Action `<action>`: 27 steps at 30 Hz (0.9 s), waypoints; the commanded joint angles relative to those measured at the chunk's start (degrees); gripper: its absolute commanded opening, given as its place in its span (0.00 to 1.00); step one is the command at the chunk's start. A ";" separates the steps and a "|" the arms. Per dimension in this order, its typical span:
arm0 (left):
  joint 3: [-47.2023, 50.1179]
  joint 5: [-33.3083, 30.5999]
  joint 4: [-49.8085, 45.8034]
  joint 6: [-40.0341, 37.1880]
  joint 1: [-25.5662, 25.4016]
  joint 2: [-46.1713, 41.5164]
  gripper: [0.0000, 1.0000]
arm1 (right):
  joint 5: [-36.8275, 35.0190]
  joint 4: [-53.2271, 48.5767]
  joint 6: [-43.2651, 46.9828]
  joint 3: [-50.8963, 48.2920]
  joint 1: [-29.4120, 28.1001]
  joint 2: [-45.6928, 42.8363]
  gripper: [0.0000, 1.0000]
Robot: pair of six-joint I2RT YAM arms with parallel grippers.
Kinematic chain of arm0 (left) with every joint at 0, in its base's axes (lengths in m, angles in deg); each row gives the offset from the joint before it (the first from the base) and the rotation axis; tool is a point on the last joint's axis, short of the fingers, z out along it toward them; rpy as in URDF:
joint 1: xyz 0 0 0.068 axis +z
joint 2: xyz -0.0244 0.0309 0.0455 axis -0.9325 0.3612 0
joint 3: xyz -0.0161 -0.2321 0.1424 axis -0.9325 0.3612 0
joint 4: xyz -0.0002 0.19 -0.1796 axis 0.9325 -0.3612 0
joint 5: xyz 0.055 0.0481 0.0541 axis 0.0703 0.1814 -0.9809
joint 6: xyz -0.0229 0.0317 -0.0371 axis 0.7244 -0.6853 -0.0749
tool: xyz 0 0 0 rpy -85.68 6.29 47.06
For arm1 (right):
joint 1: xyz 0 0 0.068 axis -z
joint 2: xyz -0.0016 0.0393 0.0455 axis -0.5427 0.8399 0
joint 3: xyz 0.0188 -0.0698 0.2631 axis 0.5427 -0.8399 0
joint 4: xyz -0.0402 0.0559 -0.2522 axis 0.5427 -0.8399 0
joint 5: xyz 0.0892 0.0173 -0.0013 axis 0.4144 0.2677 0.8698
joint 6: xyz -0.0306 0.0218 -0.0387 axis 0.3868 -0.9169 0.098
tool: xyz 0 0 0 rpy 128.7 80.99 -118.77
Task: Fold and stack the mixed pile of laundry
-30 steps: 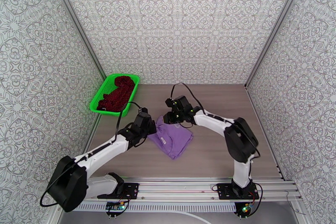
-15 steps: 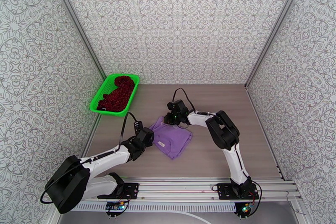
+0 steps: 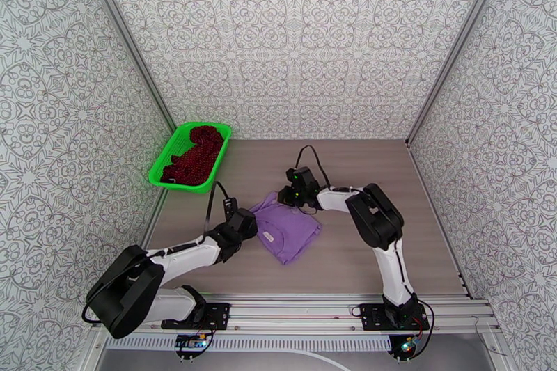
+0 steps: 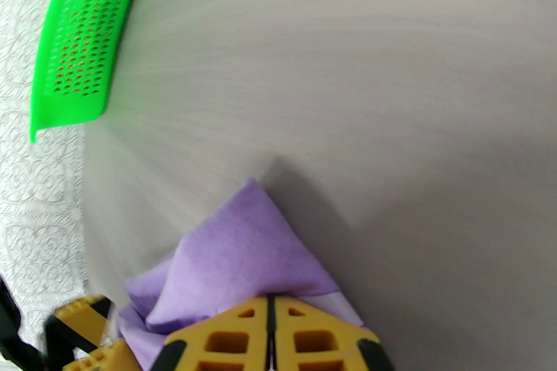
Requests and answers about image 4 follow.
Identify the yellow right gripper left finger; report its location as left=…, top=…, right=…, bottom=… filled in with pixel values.
left=150, top=295, right=273, bottom=371

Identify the green plastic basket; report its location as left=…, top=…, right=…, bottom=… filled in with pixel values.
left=29, top=0, right=153, bottom=145

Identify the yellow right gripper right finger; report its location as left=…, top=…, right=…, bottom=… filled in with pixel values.
left=272, top=295, right=395, bottom=371

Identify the purple shirt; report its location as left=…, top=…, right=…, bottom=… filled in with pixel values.
left=117, top=178, right=371, bottom=371

